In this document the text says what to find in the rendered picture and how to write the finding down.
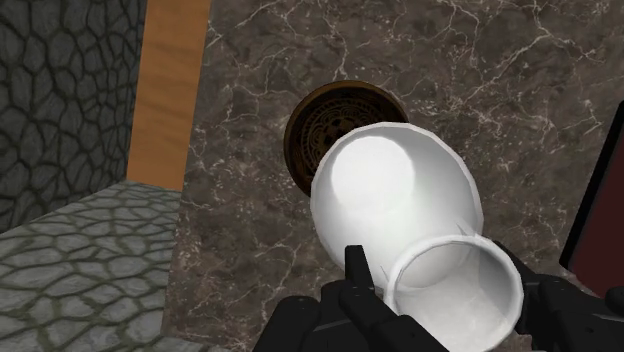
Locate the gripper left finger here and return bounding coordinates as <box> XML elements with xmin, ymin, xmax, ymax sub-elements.
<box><xmin>252</xmin><ymin>244</ymin><xmax>451</xmax><ymax>352</ymax></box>

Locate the dark red black-edged box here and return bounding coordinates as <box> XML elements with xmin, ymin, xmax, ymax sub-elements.
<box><xmin>558</xmin><ymin>99</ymin><xmax>624</xmax><ymax>300</ymax></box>

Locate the wooden counter cabinet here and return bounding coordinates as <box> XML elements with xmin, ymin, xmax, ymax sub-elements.
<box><xmin>126</xmin><ymin>0</ymin><xmax>214</xmax><ymax>193</ymax></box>

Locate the brown ornate plate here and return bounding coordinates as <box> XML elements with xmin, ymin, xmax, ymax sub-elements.
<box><xmin>283</xmin><ymin>80</ymin><xmax>410</xmax><ymax>198</ymax></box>

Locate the white round vase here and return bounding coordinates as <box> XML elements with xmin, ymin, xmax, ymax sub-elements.
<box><xmin>309</xmin><ymin>121</ymin><xmax>526</xmax><ymax>352</ymax></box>

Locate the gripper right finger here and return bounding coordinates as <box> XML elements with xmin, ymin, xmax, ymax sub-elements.
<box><xmin>492</xmin><ymin>240</ymin><xmax>624</xmax><ymax>352</ymax></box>

